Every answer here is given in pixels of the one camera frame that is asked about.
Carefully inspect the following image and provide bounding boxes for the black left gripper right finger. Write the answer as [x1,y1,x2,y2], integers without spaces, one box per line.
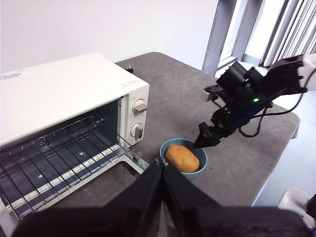
[163,160,312,237]

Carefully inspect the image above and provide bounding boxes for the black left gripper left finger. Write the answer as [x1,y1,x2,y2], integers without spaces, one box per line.
[12,159,165,237]

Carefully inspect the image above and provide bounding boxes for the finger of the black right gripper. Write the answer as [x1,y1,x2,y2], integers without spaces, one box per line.
[197,122,210,139]
[193,130,222,150]

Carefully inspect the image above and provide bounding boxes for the blue bowl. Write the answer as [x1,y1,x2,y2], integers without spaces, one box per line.
[159,138,208,180]

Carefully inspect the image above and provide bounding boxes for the brown potato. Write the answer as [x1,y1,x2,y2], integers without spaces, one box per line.
[164,144,200,173]

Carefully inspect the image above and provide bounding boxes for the glass oven door beige handle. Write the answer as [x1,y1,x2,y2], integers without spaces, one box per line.
[29,158,151,215]

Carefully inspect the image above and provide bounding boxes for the beige oven knob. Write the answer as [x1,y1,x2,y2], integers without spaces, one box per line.
[132,98,149,116]
[130,123,144,139]

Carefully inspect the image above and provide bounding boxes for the cream Toshiba toaster oven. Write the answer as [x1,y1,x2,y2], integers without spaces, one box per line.
[0,53,151,220]

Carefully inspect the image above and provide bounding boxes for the pale beige floor object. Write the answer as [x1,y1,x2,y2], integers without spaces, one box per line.
[278,187,316,229]

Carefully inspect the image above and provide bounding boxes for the white vertical window blinds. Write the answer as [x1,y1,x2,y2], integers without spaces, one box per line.
[261,0,316,66]

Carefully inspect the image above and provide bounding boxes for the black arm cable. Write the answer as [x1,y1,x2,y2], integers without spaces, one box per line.
[238,83,309,138]

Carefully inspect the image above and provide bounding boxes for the metal oven wire rack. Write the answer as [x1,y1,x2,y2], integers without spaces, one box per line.
[0,116,134,220]

